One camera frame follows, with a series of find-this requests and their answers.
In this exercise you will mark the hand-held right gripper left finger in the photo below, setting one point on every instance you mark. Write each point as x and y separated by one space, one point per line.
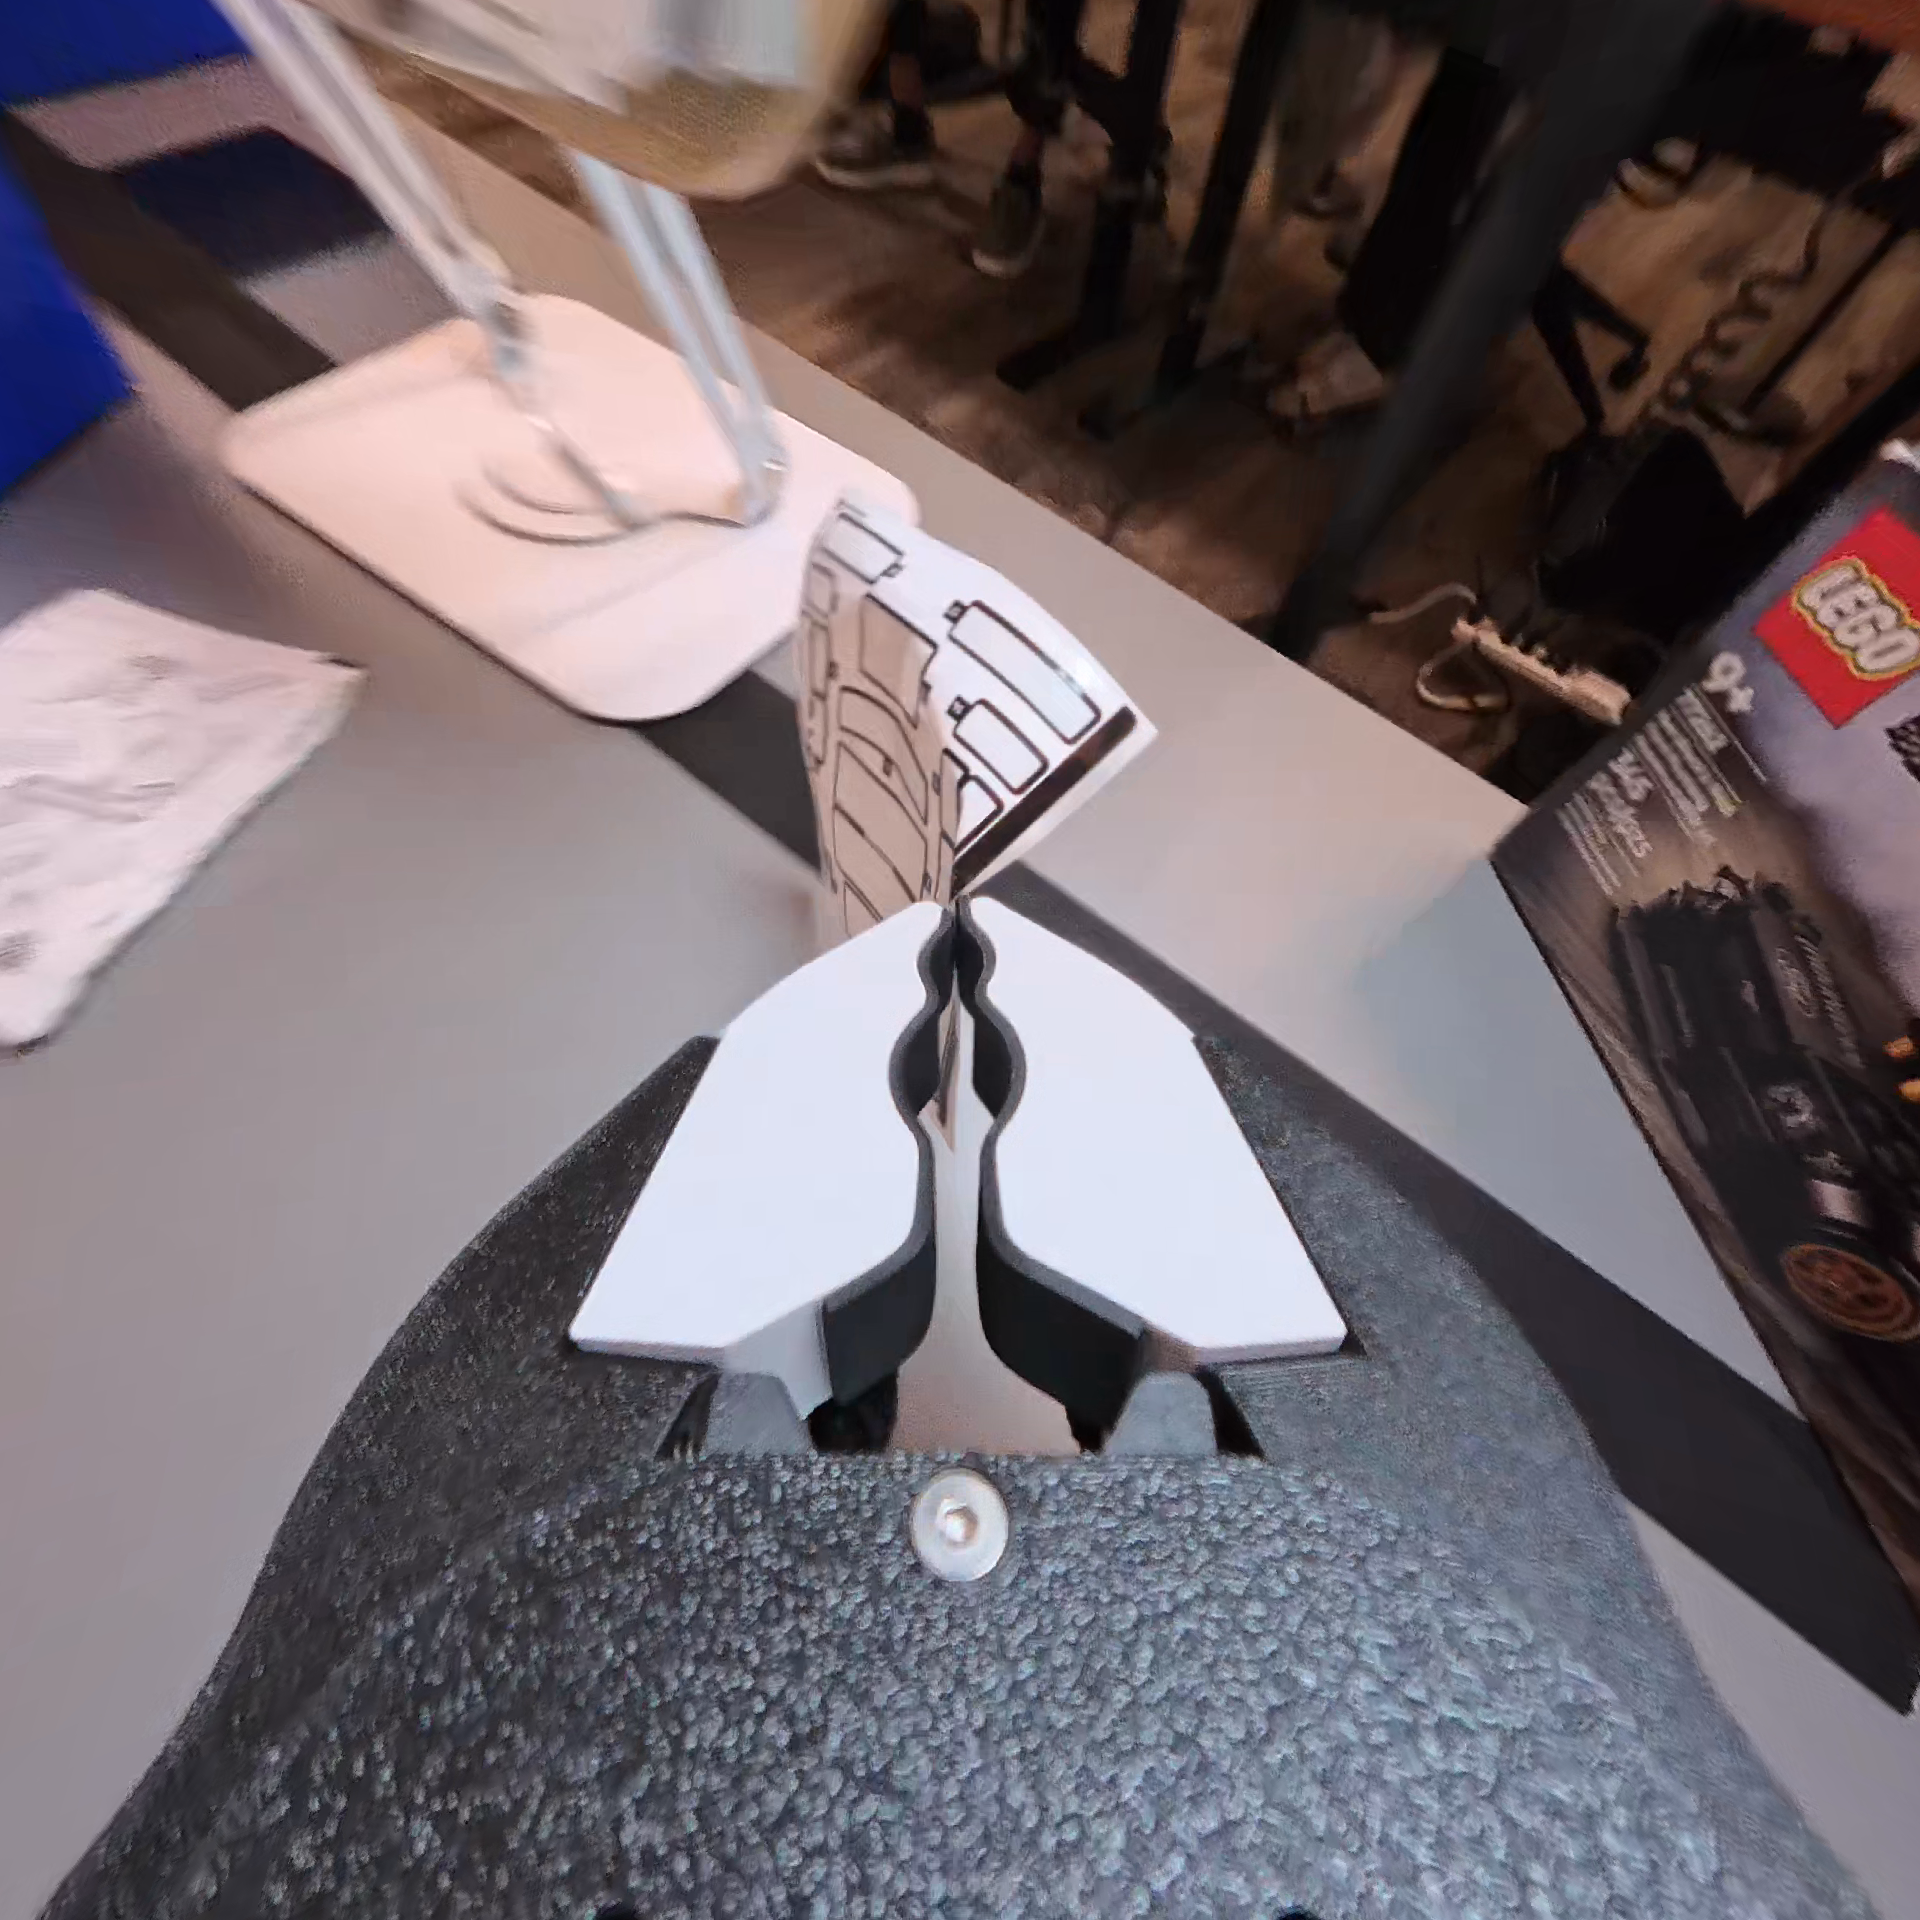
750 1200

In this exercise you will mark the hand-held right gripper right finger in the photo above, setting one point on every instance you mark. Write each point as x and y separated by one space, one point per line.
1155 1200

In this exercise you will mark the white power strip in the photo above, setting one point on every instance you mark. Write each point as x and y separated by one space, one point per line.
1546 669

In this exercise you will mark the white sticker sheet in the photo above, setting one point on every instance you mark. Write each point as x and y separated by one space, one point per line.
914 705

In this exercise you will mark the black lego set box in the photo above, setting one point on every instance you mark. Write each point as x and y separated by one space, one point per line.
1723 974

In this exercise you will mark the white printed paper bag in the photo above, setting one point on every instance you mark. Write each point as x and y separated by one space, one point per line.
150 780

